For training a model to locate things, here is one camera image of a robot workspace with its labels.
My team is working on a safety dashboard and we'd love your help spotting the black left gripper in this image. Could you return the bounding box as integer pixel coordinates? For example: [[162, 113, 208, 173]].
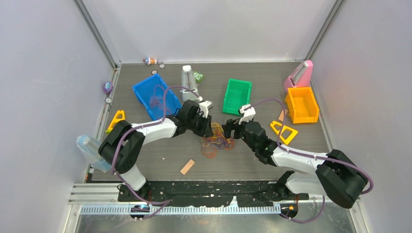
[[187, 112, 213, 137]]

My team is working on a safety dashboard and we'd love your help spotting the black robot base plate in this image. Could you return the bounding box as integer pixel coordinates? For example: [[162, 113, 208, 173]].
[[137, 181, 309, 207]]

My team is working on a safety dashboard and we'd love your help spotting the red purple cable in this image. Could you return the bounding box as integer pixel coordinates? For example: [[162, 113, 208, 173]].
[[148, 84, 166, 112]]

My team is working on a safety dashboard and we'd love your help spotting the blue plastic bin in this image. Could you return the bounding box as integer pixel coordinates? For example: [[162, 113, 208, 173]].
[[132, 74, 182, 120]]

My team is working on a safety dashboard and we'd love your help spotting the purple round toy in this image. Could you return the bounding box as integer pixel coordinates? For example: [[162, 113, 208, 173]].
[[103, 81, 113, 94]]

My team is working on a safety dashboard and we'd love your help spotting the small wooden block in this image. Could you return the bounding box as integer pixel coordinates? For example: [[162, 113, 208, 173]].
[[278, 110, 288, 121]]

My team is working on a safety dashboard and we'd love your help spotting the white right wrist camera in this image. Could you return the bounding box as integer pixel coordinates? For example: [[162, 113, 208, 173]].
[[239, 104, 256, 124]]

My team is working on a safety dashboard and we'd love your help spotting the flat wooden block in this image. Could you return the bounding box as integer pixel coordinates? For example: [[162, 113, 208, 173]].
[[180, 159, 195, 175]]

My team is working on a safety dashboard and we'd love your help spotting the pink metronome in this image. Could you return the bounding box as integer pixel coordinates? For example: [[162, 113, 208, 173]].
[[283, 60, 313, 93]]

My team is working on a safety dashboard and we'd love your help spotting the green monster toy block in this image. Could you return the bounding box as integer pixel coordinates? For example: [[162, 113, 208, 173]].
[[193, 71, 205, 83]]

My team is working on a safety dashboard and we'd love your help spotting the yellow triangle on green base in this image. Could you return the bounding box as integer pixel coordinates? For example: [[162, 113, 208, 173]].
[[105, 110, 126, 134]]

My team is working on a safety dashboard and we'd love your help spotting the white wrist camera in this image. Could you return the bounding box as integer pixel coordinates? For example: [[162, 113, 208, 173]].
[[239, 104, 256, 124], [199, 100, 213, 118]]

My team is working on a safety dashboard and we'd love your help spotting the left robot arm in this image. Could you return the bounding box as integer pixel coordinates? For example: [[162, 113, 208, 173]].
[[98, 100, 213, 201]]

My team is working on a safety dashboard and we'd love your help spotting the green plastic bin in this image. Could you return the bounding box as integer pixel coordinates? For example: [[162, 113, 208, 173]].
[[222, 79, 252, 116]]

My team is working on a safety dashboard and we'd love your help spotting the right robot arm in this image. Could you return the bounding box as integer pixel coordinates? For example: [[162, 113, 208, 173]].
[[223, 119, 373, 209]]

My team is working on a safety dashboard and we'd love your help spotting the yellow triangular plastic frame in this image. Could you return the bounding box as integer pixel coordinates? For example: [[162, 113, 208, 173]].
[[270, 121, 298, 145]]

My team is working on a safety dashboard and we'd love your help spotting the orange plastic bin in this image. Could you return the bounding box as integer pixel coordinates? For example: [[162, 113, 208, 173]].
[[285, 86, 320, 124]]

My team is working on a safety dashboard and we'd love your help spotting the coloured cable bundle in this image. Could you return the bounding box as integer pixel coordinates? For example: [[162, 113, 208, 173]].
[[199, 121, 236, 159]]

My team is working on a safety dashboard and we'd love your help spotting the small clown figurine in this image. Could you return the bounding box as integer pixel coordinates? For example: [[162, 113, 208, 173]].
[[142, 57, 158, 65]]

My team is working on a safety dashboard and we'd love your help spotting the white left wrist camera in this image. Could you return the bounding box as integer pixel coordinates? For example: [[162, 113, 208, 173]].
[[199, 100, 213, 118]]

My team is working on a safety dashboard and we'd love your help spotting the clear plastic bottle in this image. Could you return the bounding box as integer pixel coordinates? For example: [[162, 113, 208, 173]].
[[76, 134, 111, 173]]

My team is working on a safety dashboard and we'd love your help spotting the white metronome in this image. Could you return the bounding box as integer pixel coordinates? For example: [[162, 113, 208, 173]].
[[181, 65, 199, 102]]

